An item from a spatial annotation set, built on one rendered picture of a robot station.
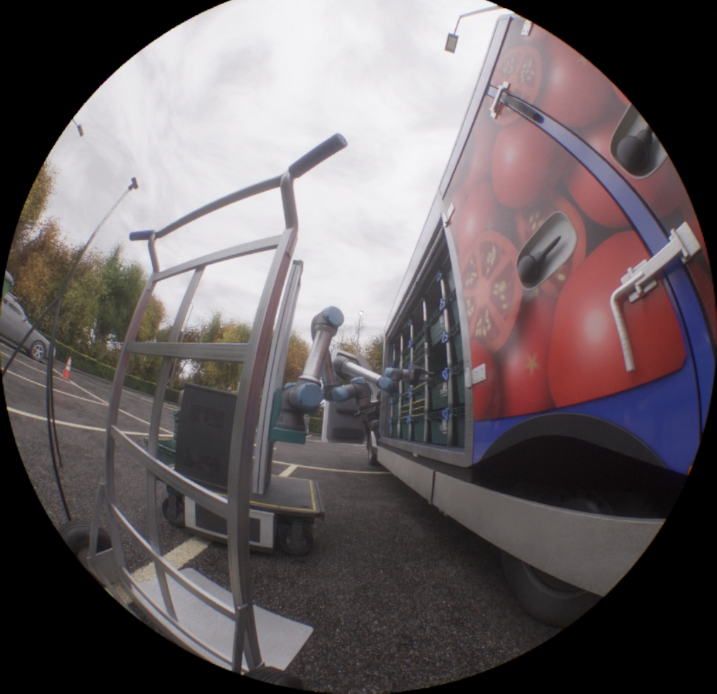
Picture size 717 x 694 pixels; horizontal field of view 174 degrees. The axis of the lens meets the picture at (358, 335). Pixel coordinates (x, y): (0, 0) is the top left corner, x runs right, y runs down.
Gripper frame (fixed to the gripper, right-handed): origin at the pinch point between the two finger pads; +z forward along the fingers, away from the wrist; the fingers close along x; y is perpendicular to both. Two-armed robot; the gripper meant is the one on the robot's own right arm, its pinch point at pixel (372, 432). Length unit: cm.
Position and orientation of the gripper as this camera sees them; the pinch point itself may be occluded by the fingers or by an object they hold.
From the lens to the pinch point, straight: 131.2
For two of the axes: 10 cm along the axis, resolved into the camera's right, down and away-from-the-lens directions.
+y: -9.1, 2.0, -3.8
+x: 3.4, -2.1, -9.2
